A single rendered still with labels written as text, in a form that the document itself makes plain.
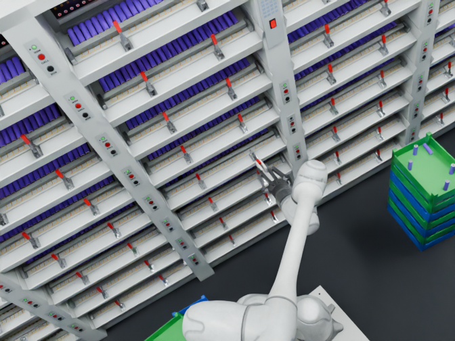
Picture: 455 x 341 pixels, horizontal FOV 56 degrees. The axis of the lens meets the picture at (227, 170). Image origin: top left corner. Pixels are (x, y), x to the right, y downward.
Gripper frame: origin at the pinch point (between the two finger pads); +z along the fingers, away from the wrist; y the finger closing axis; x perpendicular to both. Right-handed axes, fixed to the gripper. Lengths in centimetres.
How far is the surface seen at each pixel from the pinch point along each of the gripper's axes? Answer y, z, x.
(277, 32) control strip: 22, -2, 56
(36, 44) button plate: -49, -6, 91
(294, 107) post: 23.0, 3.8, 17.9
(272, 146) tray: 10.1, 8.9, -0.9
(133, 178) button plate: -49, 2, 27
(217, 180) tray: -19.8, 7.9, -1.4
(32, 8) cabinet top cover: -44, -7, 100
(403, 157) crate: 64, -12, -30
